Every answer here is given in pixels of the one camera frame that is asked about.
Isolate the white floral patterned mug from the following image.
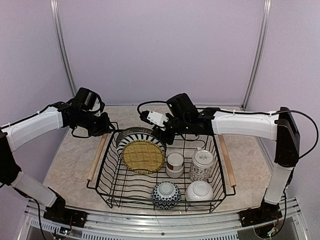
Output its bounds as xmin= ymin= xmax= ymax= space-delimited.
xmin=189 ymin=146 xmax=214 ymax=182

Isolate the yellow woven bamboo tray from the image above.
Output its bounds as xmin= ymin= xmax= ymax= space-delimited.
xmin=120 ymin=140 xmax=165 ymax=175

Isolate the wooden rack handle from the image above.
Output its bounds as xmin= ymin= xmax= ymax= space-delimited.
xmin=218 ymin=135 xmax=237 ymax=188
xmin=86 ymin=133 xmax=109 ymax=182

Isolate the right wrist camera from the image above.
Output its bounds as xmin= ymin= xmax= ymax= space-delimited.
xmin=140 ymin=110 xmax=169 ymax=128

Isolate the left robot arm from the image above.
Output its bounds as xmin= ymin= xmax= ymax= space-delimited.
xmin=0 ymin=87 xmax=116 ymax=223

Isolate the left wooden rack handle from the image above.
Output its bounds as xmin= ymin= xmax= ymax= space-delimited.
xmin=86 ymin=133 xmax=109 ymax=182

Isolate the right wooden rack handle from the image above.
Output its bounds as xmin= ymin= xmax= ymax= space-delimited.
xmin=218 ymin=135 xmax=237 ymax=188

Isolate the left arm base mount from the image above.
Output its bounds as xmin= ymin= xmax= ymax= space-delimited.
xmin=43 ymin=205 xmax=88 ymax=228

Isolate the white brown ceramic cup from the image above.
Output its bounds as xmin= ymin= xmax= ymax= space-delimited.
xmin=165 ymin=152 xmax=184 ymax=178

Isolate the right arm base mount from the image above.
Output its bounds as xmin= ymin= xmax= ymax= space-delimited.
xmin=238 ymin=204 xmax=283 ymax=227

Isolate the aluminium corner post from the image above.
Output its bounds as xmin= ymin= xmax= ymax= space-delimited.
xmin=50 ymin=0 xmax=77 ymax=97
xmin=241 ymin=0 xmax=272 ymax=110

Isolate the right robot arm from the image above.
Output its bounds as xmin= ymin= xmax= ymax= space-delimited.
xmin=146 ymin=93 xmax=300 ymax=227

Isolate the blue white patterned bowl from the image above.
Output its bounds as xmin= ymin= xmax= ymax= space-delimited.
xmin=151 ymin=181 xmax=182 ymax=210

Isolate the right aluminium corner post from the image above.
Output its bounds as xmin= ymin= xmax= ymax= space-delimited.
xmin=241 ymin=0 xmax=272 ymax=110

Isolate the left aluminium corner post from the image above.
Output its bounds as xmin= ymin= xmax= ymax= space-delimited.
xmin=50 ymin=0 xmax=77 ymax=97

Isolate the aluminium front rail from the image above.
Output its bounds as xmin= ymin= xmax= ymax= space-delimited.
xmin=17 ymin=198 xmax=309 ymax=240

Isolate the black wire dish rack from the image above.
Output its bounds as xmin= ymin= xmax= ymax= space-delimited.
xmin=93 ymin=129 xmax=236 ymax=215

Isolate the black white striped plate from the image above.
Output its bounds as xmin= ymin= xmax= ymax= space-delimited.
xmin=116 ymin=127 xmax=167 ymax=157

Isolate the plain white bowl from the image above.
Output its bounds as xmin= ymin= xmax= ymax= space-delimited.
xmin=185 ymin=180 xmax=214 ymax=202

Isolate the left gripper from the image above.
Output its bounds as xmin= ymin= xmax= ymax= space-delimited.
xmin=73 ymin=109 xmax=115 ymax=137

